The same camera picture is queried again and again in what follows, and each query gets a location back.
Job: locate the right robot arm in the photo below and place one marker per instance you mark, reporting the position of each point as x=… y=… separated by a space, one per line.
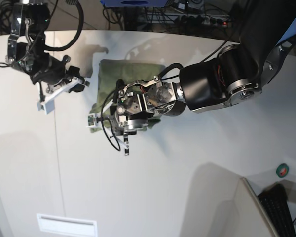
x=27 y=52

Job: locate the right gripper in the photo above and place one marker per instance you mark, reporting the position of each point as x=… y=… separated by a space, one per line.
x=56 y=79

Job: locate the black keyboard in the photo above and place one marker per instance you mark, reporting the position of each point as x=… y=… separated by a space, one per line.
x=274 y=201

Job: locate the blue box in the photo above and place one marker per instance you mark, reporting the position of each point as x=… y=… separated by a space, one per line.
x=136 y=3

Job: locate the white table slot plate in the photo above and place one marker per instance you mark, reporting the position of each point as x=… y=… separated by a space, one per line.
x=67 y=226

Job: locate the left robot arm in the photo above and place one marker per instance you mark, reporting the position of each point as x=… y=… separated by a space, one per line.
x=131 y=97

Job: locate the green tape roll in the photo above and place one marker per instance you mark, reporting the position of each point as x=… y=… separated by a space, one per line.
x=282 y=170

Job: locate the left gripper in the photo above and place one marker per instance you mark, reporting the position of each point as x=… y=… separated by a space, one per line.
x=117 y=127

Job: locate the black power strip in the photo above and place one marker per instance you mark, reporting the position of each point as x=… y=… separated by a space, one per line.
x=223 y=21

